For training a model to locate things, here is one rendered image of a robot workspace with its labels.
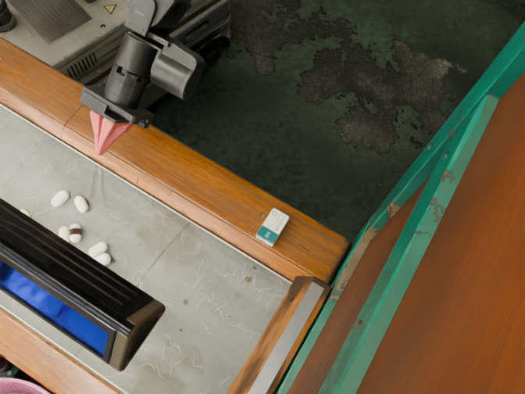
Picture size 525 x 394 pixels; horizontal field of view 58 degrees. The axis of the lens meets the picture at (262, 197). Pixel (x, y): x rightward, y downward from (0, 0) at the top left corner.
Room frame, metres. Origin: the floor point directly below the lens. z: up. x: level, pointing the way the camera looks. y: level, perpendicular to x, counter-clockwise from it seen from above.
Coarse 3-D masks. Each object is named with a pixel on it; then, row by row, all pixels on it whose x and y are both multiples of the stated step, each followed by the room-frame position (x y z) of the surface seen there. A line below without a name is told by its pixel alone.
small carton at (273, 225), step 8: (272, 216) 0.29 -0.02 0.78; (280, 216) 0.29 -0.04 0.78; (264, 224) 0.27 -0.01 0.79; (272, 224) 0.28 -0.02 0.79; (280, 224) 0.28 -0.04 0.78; (264, 232) 0.26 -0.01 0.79; (272, 232) 0.26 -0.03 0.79; (280, 232) 0.27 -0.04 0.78; (264, 240) 0.25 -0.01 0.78; (272, 240) 0.25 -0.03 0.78
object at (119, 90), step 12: (120, 72) 0.42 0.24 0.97; (108, 84) 0.41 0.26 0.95; (120, 84) 0.40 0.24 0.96; (132, 84) 0.41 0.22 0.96; (144, 84) 0.42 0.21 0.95; (96, 96) 0.39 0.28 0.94; (108, 96) 0.39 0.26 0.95; (120, 96) 0.39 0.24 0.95; (132, 96) 0.40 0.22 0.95; (120, 108) 0.37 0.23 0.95; (132, 108) 0.39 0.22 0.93; (132, 120) 0.36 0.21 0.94
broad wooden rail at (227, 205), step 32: (0, 64) 0.54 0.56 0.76; (32, 64) 0.55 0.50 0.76; (0, 96) 0.47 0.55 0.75; (32, 96) 0.48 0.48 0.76; (64, 96) 0.49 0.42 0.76; (64, 128) 0.42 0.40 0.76; (96, 160) 0.37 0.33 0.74; (128, 160) 0.37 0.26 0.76; (160, 160) 0.38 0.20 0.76; (192, 160) 0.39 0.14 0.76; (160, 192) 0.32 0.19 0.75; (192, 192) 0.32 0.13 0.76; (224, 192) 0.33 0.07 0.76; (256, 192) 0.34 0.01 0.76; (224, 224) 0.27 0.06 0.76; (256, 224) 0.28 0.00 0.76; (288, 224) 0.29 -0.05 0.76; (320, 224) 0.30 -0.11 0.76; (256, 256) 0.22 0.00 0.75; (288, 256) 0.23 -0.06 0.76; (320, 256) 0.24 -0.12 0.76
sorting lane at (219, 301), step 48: (0, 144) 0.38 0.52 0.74; (48, 144) 0.39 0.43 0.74; (0, 192) 0.28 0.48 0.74; (48, 192) 0.29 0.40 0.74; (96, 192) 0.31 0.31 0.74; (144, 192) 0.32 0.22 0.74; (96, 240) 0.21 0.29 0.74; (144, 240) 0.23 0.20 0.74; (192, 240) 0.24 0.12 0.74; (144, 288) 0.14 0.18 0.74; (192, 288) 0.15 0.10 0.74; (240, 288) 0.16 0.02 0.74; (288, 288) 0.18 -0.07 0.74; (48, 336) 0.04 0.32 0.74; (192, 336) 0.07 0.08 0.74; (240, 336) 0.08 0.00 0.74; (144, 384) -0.01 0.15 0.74; (192, 384) 0.00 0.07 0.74
